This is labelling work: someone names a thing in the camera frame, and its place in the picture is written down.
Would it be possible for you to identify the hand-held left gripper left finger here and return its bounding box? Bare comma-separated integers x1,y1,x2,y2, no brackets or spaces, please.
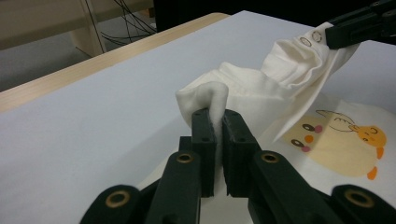
191,107,219,199

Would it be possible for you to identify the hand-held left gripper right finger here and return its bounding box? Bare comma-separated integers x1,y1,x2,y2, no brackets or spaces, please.
220,108,262,199

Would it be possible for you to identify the white baby shirt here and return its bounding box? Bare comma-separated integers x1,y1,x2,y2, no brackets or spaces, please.
136,21,396,224

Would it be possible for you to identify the black curtain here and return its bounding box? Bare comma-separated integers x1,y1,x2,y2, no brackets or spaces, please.
152,0,396,32

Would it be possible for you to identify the white table sheet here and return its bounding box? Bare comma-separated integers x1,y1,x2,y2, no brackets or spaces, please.
0,9,396,224

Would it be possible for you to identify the beige wooden desk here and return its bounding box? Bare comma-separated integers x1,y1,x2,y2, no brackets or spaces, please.
0,0,155,59

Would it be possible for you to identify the bundle of black cables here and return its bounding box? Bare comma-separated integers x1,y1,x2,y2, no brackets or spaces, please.
83,0,158,48

